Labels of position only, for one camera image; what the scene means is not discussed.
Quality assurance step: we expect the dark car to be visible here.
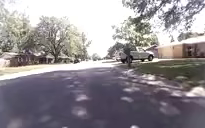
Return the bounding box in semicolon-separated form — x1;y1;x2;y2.
73;58;82;64

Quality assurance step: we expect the white pickup truck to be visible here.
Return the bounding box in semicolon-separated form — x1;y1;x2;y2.
115;46;156;64

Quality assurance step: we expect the grey asphalt road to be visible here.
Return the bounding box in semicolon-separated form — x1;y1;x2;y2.
0;59;205;128

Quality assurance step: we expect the large leafy tree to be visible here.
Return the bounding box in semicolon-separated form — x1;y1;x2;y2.
111;16;160;49

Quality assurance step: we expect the row of trees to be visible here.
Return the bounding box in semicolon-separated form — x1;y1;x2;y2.
0;0;93;64

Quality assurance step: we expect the pale concrete driveway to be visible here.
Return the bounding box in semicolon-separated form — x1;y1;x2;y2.
149;57;205;63

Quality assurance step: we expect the overhanging tree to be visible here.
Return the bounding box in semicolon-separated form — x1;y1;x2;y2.
122;0;205;33

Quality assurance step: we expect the brick house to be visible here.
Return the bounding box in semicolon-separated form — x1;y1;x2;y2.
156;33;205;60

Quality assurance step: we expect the grass strip by houses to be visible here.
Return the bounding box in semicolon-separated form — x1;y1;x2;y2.
0;63;58;79

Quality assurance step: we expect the dark post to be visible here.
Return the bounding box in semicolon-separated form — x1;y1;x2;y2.
123;44;133;69

